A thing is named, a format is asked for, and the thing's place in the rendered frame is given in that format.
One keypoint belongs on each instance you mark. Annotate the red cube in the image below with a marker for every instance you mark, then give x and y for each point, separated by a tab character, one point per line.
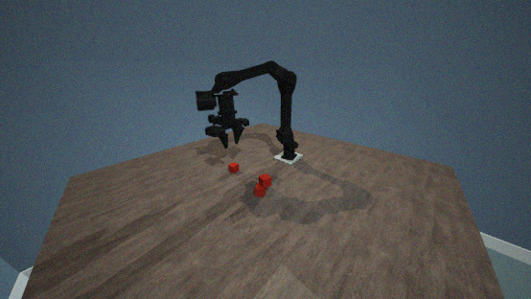
265	180
259	191
233	167

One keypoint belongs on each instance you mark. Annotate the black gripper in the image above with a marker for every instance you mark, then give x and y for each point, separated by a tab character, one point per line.
227	120

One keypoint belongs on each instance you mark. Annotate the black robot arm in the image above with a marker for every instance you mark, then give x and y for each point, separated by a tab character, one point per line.
206	100

